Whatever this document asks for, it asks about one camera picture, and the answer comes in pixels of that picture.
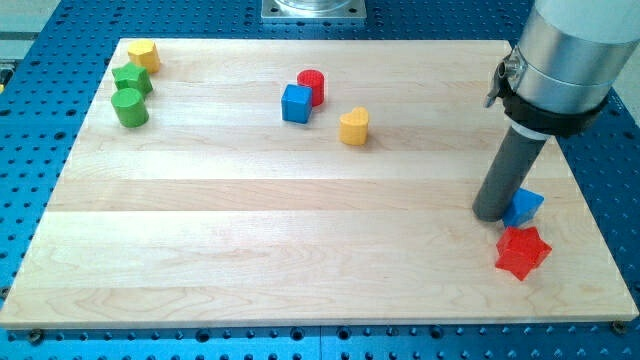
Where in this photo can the red cylinder block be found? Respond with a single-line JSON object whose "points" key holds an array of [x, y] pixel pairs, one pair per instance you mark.
{"points": [[315, 80]]}

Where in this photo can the green cylinder block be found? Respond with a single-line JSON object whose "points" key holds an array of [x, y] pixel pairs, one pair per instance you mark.
{"points": [[129, 106]]}

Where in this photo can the green star block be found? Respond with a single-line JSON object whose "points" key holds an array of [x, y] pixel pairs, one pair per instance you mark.
{"points": [[132, 76]]}

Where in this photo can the red star block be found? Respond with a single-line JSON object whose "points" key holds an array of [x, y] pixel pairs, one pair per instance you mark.
{"points": [[520, 251]]}

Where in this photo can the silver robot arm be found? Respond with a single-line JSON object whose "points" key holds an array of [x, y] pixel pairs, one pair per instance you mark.
{"points": [[555, 80]]}

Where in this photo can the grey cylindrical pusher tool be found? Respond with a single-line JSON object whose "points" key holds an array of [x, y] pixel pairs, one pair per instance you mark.
{"points": [[517, 153]]}

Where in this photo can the blue cube block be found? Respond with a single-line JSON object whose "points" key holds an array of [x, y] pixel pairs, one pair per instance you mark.
{"points": [[296, 103]]}

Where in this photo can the blue perforated table plate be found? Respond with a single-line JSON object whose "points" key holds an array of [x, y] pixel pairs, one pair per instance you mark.
{"points": [[53, 85]]}

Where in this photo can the wooden board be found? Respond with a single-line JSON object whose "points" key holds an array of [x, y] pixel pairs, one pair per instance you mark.
{"points": [[217, 212]]}

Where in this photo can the yellow heart block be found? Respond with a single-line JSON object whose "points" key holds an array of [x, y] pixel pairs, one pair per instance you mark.
{"points": [[353, 127]]}

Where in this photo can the yellow hexagon block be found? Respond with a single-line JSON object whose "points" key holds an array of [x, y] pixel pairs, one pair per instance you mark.
{"points": [[143, 52]]}

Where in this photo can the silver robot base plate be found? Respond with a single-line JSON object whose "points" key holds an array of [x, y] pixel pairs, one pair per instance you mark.
{"points": [[282, 10]]}

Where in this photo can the blue pentagon block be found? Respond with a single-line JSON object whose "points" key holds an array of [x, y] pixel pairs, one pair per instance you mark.
{"points": [[522, 208]]}

